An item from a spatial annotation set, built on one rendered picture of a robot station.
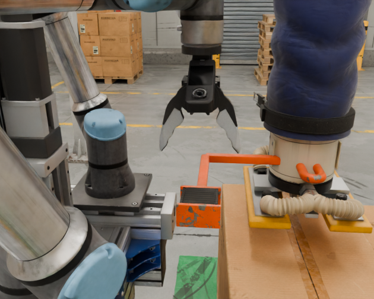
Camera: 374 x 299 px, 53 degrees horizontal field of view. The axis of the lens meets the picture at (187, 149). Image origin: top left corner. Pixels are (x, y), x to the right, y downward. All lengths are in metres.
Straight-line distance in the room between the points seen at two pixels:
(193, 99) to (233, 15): 9.55
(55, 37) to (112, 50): 6.70
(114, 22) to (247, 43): 3.84
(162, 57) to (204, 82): 9.64
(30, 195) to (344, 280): 0.78
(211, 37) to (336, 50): 0.34
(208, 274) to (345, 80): 1.75
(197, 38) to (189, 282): 1.90
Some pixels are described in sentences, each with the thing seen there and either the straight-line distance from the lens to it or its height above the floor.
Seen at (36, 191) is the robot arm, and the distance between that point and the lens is 0.47.
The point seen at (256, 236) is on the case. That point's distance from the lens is 1.12.
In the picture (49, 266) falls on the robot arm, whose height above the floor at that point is 1.26.
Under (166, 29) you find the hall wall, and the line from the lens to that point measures 10.32.
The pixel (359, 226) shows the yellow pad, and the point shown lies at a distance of 1.00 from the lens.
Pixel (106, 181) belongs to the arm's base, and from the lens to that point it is 1.11.
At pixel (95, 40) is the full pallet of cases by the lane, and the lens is 7.92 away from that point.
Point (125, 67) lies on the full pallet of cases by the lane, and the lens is 7.83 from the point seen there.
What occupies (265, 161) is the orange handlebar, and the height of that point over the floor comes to 1.18.
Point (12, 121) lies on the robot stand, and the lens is 0.87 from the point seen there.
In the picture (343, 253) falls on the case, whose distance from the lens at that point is 1.12.
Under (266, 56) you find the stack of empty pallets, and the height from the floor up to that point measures 0.57.
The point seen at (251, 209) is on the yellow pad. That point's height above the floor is 1.07.
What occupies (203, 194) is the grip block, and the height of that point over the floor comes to 1.21.
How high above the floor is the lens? 1.57
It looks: 21 degrees down
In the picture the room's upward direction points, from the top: straight up
